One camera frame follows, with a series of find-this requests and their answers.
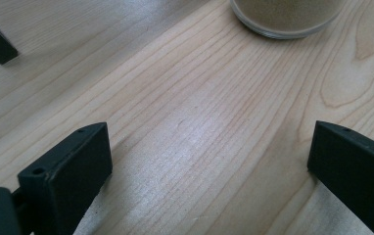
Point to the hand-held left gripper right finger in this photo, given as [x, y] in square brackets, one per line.
[354, 169]

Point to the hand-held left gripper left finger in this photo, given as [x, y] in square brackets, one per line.
[67, 176]

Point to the glass jar with brown powder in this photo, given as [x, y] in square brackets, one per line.
[286, 16]

